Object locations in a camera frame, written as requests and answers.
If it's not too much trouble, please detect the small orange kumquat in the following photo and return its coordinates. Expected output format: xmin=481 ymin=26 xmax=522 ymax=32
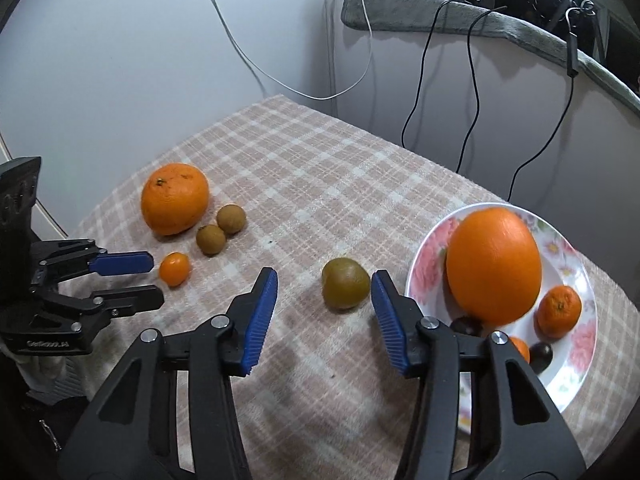
xmin=158 ymin=252 xmax=191 ymax=288

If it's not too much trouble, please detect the dark plum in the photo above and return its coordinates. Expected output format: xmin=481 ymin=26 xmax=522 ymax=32
xmin=529 ymin=341 xmax=553 ymax=375

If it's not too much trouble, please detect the green brown kiwi fruit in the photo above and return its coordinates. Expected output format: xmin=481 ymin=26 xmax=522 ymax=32
xmin=321 ymin=258 xmax=370 ymax=310

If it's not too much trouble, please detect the small tangerine front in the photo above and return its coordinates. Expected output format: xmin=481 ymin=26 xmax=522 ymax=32
xmin=510 ymin=336 xmax=530 ymax=363

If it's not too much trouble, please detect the small tangerine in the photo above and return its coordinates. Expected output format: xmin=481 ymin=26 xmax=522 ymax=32
xmin=510 ymin=336 xmax=530 ymax=363
xmin=535 ymin=285 xmax=582 ymax=339

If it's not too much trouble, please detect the medium orange on cloth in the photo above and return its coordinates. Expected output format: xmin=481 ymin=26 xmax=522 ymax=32
xmin=140 ymin=162 xmax=209 ymax=236

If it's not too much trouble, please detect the brown longan lower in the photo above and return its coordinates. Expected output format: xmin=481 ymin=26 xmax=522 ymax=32
xmin=196 ymin=224 xmax=227 ymax=257

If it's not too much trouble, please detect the brown longan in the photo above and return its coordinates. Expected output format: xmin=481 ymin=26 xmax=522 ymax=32
xmin=216 ymin=204 xmax=247 ymax=235
xmin=196 ymin=224 xmax=227 ymax=257

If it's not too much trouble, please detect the small tangerine right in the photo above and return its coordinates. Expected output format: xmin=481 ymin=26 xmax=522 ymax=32
xmin=535 ymin=285 xmax=582 ymax=339

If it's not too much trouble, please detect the brown longan upper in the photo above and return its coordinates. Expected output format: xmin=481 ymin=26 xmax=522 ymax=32
xmin=216 ymin=204 xmax=247 ymax=235

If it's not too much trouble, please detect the large orange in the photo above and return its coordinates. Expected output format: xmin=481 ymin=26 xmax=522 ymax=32
xmin=445 ymin=206 xmax=542 ymax=326

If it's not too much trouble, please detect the white floral plate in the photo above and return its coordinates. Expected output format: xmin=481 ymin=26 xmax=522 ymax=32
xmin=405 ymin=203 xmax=598 ymax=411

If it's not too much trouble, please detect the pink plaid tablecloth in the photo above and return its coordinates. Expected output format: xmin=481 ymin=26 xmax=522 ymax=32
xmin=60 ymin=93 xmax=640 ymax=480

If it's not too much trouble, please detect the grey ledge cover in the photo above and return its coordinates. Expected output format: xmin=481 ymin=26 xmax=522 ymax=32
xmin=340 ymin=0 xmax=640 ymax=116

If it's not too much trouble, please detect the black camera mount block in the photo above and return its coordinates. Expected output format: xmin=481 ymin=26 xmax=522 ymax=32
xmin=1 ymin=156 xmax=41 ymax=292

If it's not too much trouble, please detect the black cable left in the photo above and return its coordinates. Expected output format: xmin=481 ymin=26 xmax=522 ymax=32
xmin=400 ymin=0 xmax=452 ymax=150

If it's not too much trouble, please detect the black cable middle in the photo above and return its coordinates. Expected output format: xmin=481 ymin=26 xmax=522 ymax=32
xmin=455 ymin=5 xmax=508 ymax=175

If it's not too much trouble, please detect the white cable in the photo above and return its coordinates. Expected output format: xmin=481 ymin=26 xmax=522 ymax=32
xmin=196 ymin=0 xmax=402 ymax=102

